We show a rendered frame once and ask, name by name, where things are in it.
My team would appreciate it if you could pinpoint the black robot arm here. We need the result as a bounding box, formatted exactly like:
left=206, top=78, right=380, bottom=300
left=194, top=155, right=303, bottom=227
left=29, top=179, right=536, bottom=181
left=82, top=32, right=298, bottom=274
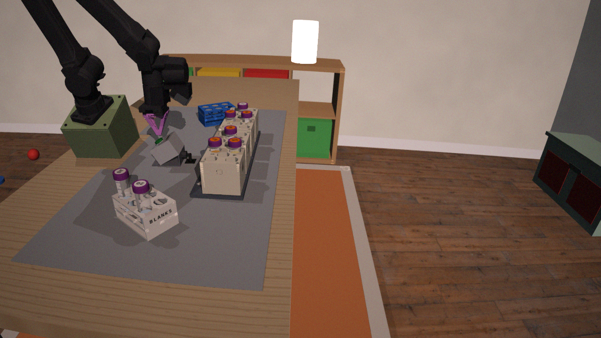
left=21, top=0, right=192, bottom=125

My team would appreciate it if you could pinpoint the white button box with label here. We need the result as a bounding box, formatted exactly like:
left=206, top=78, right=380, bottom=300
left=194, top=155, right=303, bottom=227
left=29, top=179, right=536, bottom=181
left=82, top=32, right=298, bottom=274
left=150, top=131, right=196, bottom=167

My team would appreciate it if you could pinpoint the blue tube rack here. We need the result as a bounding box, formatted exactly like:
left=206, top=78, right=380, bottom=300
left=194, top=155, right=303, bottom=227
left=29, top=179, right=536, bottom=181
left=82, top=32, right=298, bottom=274
left=198, top=102, right=235, bottom=127

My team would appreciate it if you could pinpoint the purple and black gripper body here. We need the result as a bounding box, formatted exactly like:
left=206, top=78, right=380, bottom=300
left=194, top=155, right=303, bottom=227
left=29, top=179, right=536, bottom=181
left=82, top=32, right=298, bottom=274
left=139, top=83, right=170, bottom=116

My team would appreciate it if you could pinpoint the grey flat mat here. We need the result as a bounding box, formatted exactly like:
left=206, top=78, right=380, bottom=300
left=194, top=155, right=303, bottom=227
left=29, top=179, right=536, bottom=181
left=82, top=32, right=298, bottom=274
left=11, top=106, right=286, bottom=291

